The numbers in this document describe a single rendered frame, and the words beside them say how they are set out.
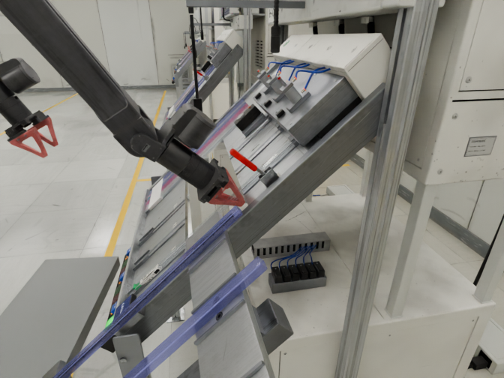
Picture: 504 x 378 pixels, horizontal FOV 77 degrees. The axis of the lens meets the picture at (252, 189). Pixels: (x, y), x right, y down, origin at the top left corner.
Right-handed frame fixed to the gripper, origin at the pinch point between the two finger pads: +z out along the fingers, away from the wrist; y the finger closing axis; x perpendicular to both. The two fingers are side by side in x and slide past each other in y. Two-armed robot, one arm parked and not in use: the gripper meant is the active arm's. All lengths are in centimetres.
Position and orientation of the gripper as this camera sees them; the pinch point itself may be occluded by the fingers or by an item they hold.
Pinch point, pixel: (239, 200)
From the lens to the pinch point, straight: 69.2
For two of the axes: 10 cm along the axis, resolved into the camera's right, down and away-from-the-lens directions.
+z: 7.3, 5.2, 4.4
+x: -6.5, 7.3, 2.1
